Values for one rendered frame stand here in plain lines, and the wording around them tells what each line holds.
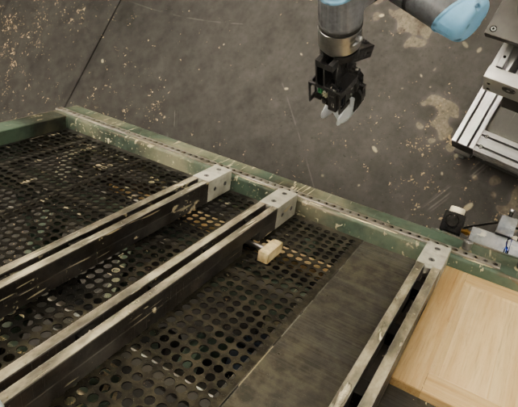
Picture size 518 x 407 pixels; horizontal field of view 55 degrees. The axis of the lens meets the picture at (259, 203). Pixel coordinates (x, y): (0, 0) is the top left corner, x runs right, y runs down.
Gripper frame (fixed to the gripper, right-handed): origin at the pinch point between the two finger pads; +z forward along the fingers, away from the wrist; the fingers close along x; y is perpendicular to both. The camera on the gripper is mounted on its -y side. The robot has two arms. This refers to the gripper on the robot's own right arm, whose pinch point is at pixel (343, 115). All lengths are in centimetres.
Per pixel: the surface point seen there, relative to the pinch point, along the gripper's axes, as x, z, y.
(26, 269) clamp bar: -34, 6, 63
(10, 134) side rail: -111, 41, 34
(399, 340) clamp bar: 32.0, 17.0, 29.5
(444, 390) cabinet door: 43, 20, 32
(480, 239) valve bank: 34, 53, -22
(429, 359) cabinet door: 38, 24, 27
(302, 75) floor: -79, 100, -91
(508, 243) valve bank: 41, 52, -25
